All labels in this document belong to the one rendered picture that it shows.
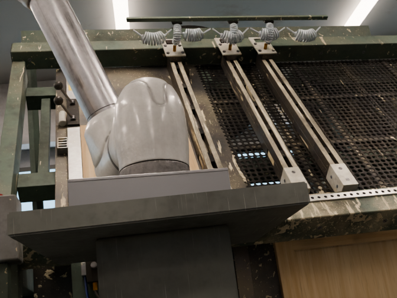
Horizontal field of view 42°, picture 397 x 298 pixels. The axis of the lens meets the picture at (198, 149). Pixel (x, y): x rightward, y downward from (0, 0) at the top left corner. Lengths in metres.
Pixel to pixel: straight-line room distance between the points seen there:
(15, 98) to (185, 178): 1.52
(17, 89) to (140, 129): 1.42
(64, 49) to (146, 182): 0.56
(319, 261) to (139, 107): 1.20
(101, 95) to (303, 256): 1.09
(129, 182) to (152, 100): 0.23
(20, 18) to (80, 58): 3.47
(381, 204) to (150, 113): 1.12
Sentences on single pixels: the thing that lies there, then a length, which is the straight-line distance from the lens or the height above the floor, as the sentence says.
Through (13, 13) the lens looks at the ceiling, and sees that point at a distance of 4.79.
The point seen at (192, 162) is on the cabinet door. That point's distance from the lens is 2.03.
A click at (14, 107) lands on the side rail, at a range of 2.33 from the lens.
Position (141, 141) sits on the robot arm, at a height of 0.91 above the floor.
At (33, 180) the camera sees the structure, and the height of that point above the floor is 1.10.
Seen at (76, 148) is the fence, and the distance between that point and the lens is 2.07.
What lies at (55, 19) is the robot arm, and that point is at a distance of 1.45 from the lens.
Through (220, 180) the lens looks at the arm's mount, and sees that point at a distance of 0.97.
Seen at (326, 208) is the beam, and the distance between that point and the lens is 1.90.
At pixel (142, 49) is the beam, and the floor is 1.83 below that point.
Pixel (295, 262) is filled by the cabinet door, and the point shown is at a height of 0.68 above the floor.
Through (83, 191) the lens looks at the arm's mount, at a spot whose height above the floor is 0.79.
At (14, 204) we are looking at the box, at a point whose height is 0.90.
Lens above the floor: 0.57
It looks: 17 degrees up
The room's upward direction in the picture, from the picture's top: 8 degrees counter-clockwise
